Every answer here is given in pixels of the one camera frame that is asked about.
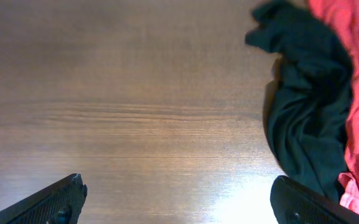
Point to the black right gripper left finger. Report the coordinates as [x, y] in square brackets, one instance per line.
[59, 203]

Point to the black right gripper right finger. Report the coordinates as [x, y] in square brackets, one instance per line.
[292, 203]

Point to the black garment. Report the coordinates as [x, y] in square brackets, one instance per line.
[306, 121]

